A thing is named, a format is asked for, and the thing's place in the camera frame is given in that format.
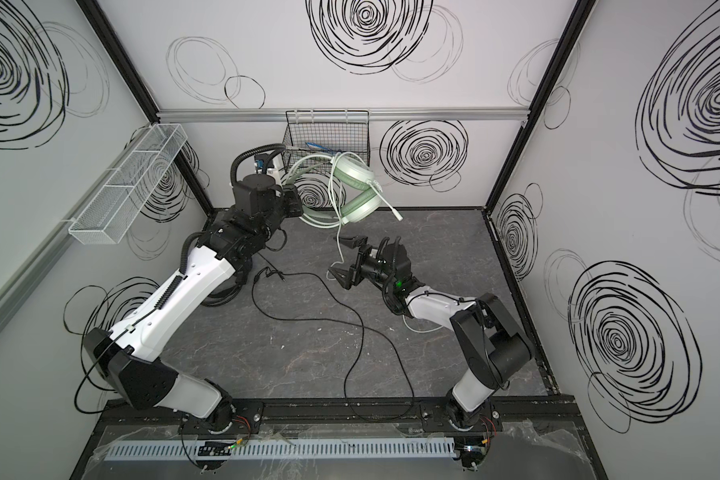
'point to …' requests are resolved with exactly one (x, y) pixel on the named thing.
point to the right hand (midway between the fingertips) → (326, 252)
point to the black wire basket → (345, 131)
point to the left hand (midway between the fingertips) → (296, 185)
